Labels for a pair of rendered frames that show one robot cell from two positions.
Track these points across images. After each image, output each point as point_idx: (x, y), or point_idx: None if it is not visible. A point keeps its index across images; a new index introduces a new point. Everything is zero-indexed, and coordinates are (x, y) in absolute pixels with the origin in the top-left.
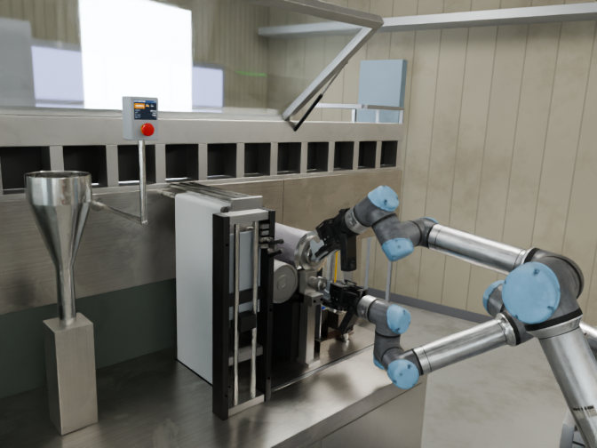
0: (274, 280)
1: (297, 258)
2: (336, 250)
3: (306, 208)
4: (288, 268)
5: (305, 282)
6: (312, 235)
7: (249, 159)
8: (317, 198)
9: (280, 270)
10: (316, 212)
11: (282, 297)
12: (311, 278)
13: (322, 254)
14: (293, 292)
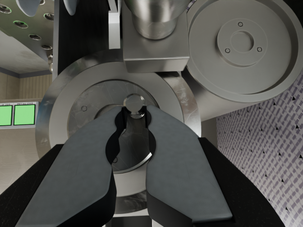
0: (273, 56)
1: (190, 117)
2: (54, 202)
3: (32, 164)
4: (222, 85)
5: (187, 22)
6: (123, 197)
7: (126, 226)
8: (7, 179)
9: (257, 84)
10: (9, 157)
11: (236, 0)
12: (169, 28)
13: (182, 163)
14: (196, 6)
